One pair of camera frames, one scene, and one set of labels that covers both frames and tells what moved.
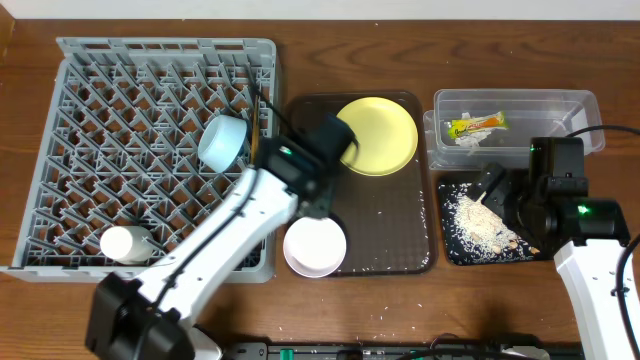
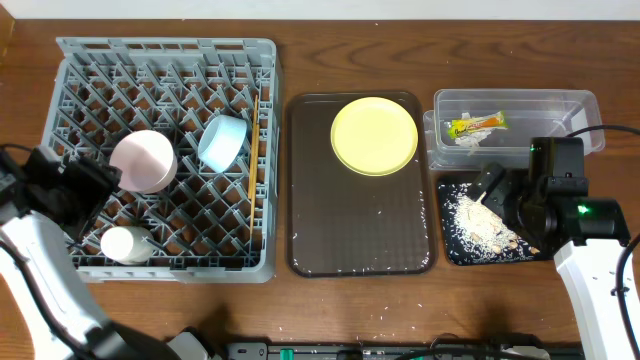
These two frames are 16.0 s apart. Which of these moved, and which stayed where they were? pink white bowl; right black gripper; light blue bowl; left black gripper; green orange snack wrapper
Moved: pink white bowl; left black gripper
Stayed: light blue bowl; right black gripper; green orange snack wrapper
